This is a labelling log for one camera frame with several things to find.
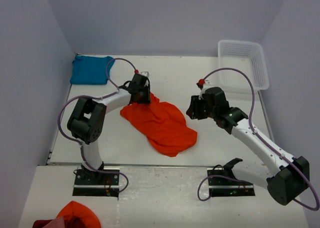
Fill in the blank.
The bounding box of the pink cloth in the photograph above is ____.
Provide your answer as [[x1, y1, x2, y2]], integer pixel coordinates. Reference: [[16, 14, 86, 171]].
[[43, 217, 65, 228]]

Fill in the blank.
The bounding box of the dark red cloth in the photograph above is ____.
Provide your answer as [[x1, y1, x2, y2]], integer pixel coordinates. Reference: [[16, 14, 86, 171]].
[[32, 219, 57, 228]]

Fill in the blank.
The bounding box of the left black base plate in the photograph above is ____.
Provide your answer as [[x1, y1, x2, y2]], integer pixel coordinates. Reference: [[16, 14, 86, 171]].
[[72, 169, 120, 198]]

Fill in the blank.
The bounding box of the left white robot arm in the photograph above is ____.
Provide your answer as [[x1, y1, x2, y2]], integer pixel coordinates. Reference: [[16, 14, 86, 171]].
[[67, 72, 151, 184]]

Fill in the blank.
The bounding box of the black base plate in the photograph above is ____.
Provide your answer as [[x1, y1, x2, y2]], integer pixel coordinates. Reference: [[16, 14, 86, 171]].
[[208, 177, 256, 197], [72, 169, 120, 198]]

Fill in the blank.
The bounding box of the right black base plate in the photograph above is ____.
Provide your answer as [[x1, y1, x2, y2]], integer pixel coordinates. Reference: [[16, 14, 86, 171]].
[[208, 177, 256, 197]]

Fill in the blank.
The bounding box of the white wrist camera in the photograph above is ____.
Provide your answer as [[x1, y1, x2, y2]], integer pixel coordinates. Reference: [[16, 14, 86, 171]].
[[198, 80, 213, 95], [140, 71, 150, 78]]

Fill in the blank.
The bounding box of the white plastic basket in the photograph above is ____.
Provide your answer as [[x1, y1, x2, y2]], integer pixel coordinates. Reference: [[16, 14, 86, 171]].
[[218, 40, 270, 93]]

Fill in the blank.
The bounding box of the orange cloth in pile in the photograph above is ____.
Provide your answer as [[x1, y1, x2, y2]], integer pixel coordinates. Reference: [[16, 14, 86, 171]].
[[56, 201, 102, 228]]

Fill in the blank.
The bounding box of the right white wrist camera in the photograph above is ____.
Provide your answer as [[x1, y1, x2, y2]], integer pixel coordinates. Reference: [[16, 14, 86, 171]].
[[198, 80, 213, 95]]

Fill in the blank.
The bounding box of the folded blue t shirt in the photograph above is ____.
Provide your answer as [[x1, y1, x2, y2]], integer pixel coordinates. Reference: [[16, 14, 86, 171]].
[[70, 55, 115, 85]]

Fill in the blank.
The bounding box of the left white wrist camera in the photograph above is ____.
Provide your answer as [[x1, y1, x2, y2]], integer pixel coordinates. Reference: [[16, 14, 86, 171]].
[[140, 71, 150, 78]]

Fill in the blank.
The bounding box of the orange t shirt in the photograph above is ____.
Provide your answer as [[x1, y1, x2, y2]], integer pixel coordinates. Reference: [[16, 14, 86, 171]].
[[120, 94, 198, 157]]

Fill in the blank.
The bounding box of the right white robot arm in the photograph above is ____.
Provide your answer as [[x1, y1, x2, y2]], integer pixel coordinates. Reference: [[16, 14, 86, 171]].
[[186, 87, 310, 205]]

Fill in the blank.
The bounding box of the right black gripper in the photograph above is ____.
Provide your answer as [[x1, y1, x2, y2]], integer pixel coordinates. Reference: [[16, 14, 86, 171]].
[[186, 94, 218, 120]]

